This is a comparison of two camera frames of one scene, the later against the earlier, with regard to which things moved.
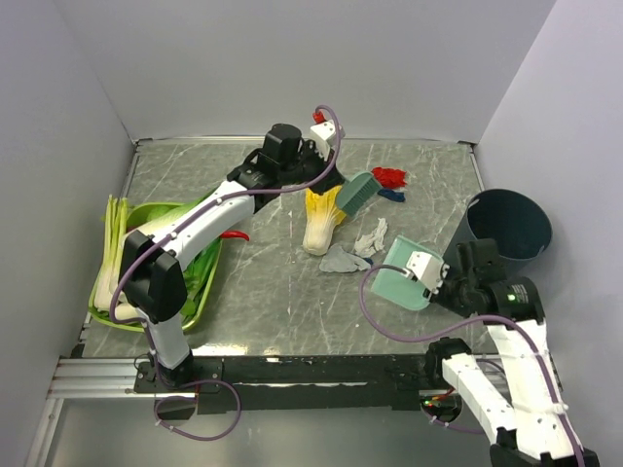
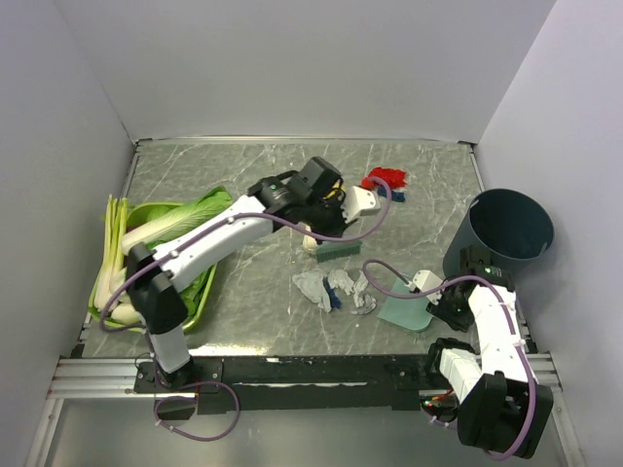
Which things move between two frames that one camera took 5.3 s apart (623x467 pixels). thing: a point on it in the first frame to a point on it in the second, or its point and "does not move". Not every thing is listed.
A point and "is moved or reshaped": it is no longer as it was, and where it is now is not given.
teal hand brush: [357, 191] is moved or reshaped
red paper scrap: [390, 177] does not move
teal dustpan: [397, 284] to [409, 312]
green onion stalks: [117, 219] does not move
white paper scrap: [366, 245] to [341, 278]
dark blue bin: [518, 224] does not move
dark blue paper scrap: [391, 195] does not move
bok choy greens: [196, 278] does not move
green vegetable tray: [107, 305] does not move
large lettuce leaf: [159, 214] does not move
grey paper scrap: [338, 260] to [311, 283]
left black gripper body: [305, 167] to [325, 217]
